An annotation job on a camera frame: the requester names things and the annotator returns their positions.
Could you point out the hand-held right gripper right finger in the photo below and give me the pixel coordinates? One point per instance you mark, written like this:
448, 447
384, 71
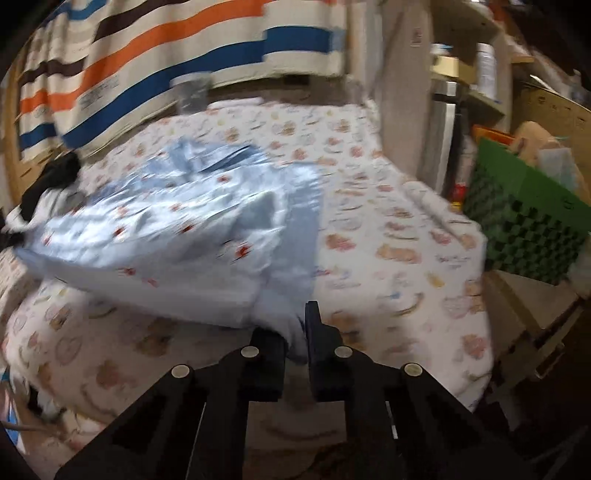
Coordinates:
318, 360

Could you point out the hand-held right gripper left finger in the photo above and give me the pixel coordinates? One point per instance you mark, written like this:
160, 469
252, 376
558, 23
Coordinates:
268, 364

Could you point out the light blue satin pants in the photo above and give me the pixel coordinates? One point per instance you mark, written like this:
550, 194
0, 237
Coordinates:
184, 230

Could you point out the wooden stool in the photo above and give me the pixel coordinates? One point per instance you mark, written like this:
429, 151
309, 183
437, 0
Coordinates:
521, 304

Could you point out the red yellow toy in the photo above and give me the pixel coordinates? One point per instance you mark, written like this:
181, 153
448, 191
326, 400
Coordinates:
457, 194

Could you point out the green lattice plastic basket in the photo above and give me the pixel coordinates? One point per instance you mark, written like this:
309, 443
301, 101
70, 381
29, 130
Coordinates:
517, 207

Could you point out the silver metal panel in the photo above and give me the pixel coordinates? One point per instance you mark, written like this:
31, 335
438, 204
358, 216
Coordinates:
445, 134

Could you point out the white printed garment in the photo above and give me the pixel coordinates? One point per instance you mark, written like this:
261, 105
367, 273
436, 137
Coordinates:
64, 203

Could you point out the white remote control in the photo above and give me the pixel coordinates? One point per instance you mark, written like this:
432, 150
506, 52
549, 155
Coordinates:
233, 103

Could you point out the clear plastic container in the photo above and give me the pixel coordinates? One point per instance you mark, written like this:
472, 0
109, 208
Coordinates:
190, 94

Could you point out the black folded garment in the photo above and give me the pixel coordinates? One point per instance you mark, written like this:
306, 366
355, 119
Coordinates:
51, 180

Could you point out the white plastic bottle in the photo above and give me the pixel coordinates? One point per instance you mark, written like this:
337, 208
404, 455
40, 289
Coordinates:
485, 69

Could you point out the cardboard box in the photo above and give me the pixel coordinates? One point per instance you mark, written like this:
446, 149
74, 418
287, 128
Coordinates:
549, 110

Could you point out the striped curtain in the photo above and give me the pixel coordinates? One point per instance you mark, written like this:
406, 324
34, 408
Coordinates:
138, 46

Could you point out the wooden wall shelf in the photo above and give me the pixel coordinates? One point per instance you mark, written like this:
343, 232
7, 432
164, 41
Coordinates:
489, 27

